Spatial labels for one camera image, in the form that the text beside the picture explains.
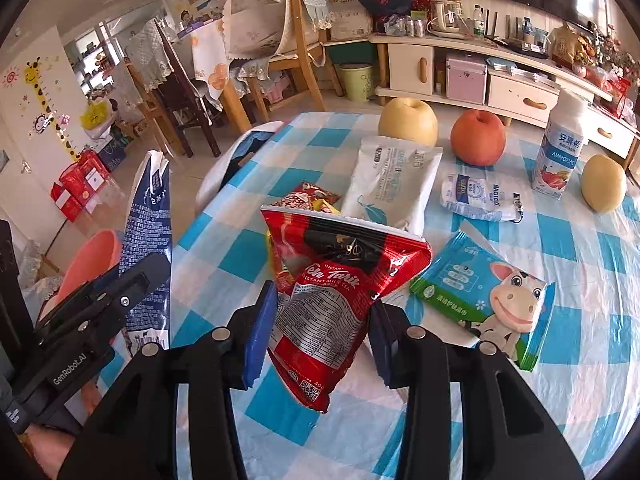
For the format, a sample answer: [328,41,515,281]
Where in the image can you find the small white milk pouch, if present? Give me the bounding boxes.
[440,166,526,223]

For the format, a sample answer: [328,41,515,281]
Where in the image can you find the light wooden chair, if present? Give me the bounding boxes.
[220,0,346,131]

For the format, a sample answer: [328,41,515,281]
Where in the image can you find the orange-print dining table cloth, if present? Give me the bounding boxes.
[192,17,241,111]

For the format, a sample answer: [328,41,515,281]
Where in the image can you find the yellow pear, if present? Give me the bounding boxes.
[377,97,439,147]
[581,154,627,213]

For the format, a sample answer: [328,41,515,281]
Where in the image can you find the gold gift bag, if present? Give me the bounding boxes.
[550,25,581,66]

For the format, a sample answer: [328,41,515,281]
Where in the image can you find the blue checkered tablecloth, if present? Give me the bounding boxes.
[97,112,640,480]

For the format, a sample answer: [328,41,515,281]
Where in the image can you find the red gift box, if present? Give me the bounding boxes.
[50,152,111,221]

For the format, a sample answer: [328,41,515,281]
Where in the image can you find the white TV cabinet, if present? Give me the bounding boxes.
[370,32,640,161]

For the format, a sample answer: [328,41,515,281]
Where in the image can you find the white strawberry yogurt bottle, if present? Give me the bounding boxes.
[531,87,590,202]

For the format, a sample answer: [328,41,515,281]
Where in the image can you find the person's left hand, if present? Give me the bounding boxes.
[20,424,77,471]

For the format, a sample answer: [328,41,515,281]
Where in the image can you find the dark wooden chair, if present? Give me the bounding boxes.
[125,20,221,158]

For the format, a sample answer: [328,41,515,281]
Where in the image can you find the red apple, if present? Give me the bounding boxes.
[450,109,506,167]

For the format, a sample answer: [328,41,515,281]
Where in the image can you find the white feather-print wipes pack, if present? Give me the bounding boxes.
[340,136,445,236]

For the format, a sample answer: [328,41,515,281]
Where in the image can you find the green trash bin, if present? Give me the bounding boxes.
[340,62,377,102]

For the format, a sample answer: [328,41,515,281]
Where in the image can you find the giraffe wall sticker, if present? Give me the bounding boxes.
[22,57,83,161]

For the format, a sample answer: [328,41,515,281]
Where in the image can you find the green storage crate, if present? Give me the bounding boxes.
[325,40,376,66]

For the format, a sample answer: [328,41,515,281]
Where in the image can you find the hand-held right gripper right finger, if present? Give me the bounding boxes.
[369,300,586,480]

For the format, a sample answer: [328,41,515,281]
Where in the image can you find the cream printed cloth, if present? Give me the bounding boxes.
[222,0,301,61]

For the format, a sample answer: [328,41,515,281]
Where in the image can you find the dark blue snack bag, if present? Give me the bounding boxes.
[119,150,173,353]

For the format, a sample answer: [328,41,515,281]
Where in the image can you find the white electric kettle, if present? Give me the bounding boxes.
[430,0,466,36]

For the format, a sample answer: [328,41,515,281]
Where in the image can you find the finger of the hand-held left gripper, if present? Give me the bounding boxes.
[32,252,172,350]

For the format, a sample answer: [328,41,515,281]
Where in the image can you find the pink storage box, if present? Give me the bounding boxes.
[446,55,488,101]

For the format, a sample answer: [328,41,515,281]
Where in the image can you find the pink plastic bucket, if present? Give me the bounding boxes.
[39,229,123,323]

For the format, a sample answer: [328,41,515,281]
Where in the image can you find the yellow plastic bag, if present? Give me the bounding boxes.
[80,100,113,131]

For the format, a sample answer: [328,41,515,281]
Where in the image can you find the cartoon cow wet wipes pack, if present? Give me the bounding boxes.
[409,231,556,373]

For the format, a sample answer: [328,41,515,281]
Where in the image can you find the red instant tea bag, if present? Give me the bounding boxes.
[260,204,433,413]

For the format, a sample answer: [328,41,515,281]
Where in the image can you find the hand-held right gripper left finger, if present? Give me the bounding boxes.
[75,280,278,480]

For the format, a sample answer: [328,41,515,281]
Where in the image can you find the red snack packet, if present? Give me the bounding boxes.
[270,182,343,218]

